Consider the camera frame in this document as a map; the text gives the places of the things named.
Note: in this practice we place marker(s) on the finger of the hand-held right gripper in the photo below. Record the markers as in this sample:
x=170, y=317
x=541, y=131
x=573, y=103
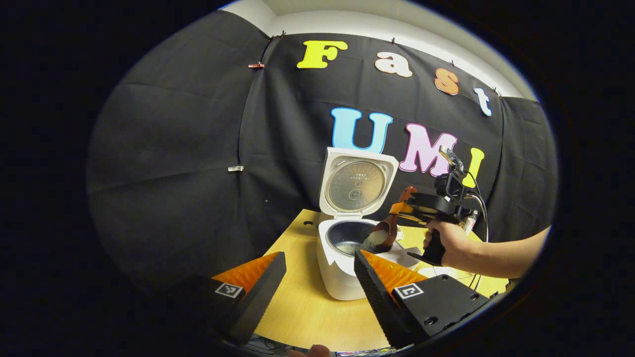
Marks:
x=414, y=218
x=426, y=202

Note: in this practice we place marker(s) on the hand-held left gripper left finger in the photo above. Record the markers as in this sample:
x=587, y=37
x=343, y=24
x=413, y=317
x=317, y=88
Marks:
x=260, y=297

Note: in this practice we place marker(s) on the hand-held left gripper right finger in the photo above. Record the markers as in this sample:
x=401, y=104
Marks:
x=379, y=302

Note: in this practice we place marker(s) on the spoonful of white rice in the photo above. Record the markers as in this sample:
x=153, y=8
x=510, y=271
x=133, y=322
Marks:
x=375, y=239

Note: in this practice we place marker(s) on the white rice cooker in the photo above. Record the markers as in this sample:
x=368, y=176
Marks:
x=337, y=277

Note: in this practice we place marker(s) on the white rice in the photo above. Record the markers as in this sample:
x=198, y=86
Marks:
x=352, y=248

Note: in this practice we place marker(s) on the small clear bottle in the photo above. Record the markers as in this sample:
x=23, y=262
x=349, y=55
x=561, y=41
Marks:
x=470, y=225

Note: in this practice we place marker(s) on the white cloth clip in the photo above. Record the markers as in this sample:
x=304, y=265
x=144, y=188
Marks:
x=235, y=169

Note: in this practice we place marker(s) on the row of black cloth clips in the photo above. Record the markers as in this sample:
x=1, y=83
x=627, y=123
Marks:
x=392, y=40

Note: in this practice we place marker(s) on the red cloth clip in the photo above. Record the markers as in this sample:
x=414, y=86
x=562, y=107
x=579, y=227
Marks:
x=256, y=65

